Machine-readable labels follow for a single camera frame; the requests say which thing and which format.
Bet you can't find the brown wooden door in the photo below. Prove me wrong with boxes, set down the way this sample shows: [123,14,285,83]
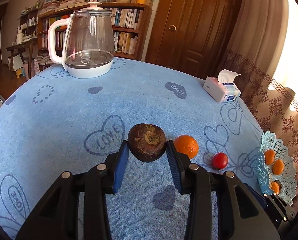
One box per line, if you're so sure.
[145,0,242,79]

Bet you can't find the beige patterned curtain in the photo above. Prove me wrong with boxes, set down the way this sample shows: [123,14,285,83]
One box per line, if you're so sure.
[220,0,298,194]

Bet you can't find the light blue love tablecloth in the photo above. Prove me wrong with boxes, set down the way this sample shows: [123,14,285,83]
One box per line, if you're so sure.
[0,59,263,238]

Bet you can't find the wooden side desk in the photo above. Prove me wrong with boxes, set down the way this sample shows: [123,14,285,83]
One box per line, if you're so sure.
[6,38,37,79]

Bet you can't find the red cherry tomato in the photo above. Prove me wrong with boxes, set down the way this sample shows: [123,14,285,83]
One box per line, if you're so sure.
[212,152,229,170]

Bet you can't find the small orange in basket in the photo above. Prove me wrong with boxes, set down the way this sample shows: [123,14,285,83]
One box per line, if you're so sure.
[264,149,276,165]
[272,159,284,176]
[271,181,280,194]

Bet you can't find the white tissue pack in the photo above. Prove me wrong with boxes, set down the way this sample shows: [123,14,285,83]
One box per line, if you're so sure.
[203,69,241,103]

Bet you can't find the dark brown round fruit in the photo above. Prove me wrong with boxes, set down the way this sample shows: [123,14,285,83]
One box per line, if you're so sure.
[127,124,166,163]

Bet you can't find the glass kettle with white handle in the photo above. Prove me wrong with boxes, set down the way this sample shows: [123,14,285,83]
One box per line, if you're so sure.
[47,2,115,79]

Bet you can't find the wooden bookshelf with books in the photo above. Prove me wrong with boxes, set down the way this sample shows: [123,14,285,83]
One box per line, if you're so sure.
[20,2,152,61]

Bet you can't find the orange mandarin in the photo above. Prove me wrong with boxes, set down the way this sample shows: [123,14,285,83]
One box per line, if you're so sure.
[173,135,199,159]

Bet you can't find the light blue lace fruit basket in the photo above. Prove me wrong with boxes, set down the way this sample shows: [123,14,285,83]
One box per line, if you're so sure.
[257,131,297,205]

